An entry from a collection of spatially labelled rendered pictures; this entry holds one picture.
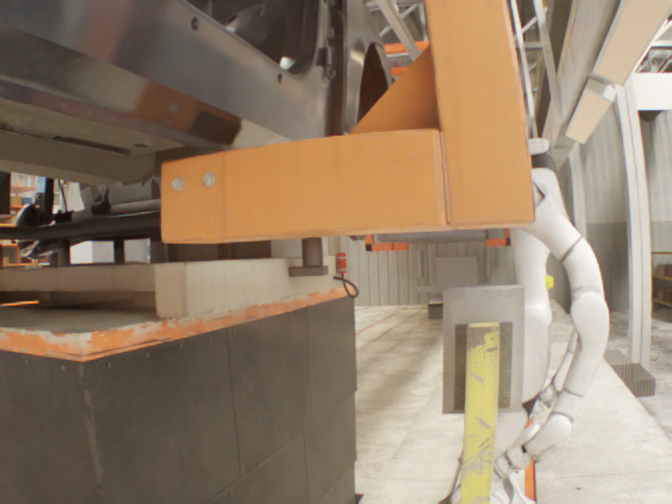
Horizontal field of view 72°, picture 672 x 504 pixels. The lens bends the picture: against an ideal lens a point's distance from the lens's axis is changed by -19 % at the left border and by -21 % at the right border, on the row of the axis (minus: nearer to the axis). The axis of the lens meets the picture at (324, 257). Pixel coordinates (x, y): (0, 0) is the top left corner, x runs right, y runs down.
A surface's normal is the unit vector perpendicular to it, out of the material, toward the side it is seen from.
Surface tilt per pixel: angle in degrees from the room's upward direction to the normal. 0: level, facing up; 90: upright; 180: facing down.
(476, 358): 90
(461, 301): 90
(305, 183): 90
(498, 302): 90
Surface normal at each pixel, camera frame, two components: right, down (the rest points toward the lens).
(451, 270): -0.33, 0.02
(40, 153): 0.94, 0.10
